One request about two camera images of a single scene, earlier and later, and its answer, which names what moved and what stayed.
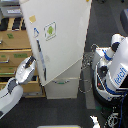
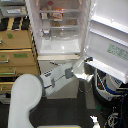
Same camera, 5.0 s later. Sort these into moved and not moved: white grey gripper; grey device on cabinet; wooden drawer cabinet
Moved: white grey gripper
Not moved: wooden drawer cabinet; grey device on cabinet
